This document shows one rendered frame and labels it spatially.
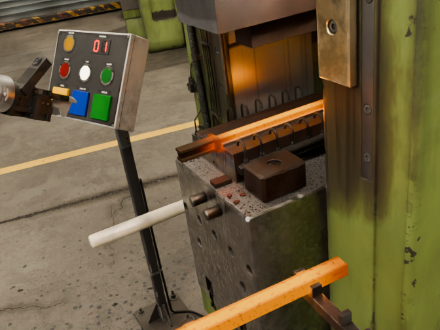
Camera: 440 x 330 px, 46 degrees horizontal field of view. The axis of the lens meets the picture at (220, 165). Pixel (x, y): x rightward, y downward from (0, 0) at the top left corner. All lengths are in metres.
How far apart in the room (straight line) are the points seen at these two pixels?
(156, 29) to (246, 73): 4.62
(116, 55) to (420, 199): 0.97
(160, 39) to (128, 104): 4.54
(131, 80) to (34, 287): 1.38
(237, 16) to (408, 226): 0.54
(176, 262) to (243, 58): 1.32
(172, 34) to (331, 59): 5.14
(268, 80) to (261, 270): 0.58
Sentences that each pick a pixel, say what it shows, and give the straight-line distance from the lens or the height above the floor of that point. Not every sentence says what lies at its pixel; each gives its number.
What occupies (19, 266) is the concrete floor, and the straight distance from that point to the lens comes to 2.84.
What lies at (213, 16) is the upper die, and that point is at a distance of 1.10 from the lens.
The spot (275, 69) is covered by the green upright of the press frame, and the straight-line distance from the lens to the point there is 1.52.
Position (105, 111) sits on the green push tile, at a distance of 1.57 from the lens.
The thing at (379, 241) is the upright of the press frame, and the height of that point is 0.86.
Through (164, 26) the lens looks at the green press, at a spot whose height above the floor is 0.27.
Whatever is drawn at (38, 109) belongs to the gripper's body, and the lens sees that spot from 1.42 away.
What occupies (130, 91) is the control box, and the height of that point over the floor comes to 1.04.
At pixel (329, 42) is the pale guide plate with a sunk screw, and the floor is 1.26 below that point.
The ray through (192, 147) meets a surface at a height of 1.01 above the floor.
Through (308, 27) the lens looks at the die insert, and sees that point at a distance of 1.27.
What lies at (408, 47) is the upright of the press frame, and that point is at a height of 1.27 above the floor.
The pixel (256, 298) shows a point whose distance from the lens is 0.86.
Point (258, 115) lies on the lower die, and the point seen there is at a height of 0.98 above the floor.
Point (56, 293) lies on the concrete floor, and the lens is 2.56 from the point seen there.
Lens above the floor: 1.53
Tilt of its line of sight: 28 degrees down
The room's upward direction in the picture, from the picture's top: 8 degrees counter-clockwise
